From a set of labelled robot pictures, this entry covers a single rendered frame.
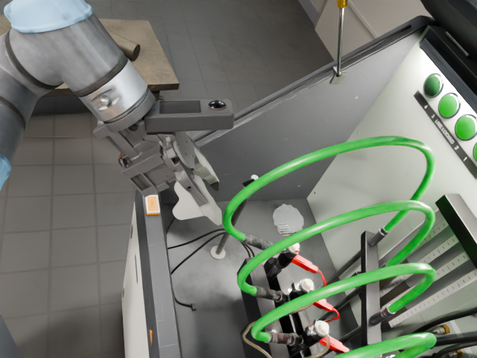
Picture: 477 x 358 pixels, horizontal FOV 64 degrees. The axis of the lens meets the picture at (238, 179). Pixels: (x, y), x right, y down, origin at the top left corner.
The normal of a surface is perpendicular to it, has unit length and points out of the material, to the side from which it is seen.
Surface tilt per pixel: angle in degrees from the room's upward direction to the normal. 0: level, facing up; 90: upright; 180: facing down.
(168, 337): 0
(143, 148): 77
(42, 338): 0
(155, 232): 0
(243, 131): 90
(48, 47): 82
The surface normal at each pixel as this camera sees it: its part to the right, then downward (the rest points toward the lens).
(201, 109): 0.04, -0.80
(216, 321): 0.28, -0.62
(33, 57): -0.11, 0.52
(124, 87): 0.65, 0.18
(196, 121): 0.14, 0.60
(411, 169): -0.93, 0.01
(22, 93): 0.94, -0.26
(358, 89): 0.23, 0.79
